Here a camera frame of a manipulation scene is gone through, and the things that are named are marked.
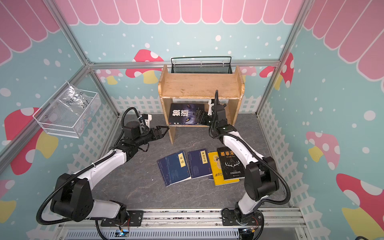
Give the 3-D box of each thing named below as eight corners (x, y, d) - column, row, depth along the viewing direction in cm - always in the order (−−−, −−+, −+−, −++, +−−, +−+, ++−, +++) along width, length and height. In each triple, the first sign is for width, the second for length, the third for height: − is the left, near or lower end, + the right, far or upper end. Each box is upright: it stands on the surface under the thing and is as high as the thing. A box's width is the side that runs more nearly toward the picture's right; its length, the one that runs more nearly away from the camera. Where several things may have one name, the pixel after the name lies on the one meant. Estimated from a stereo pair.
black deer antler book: (224, 181, 88) (225, 179, 84) (216, 151, 100) (217, 148, 97) (245, 178, 89) (247, 176, 85) (234, 149, 102) (236, 145, 98)
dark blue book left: (164, 188, 86) (163, 186, 83) (158, 162, 96) (156, 159, 94) (192, 177, 90) (192, 175, 87) (183, 153, 100) (183, 150, 98)
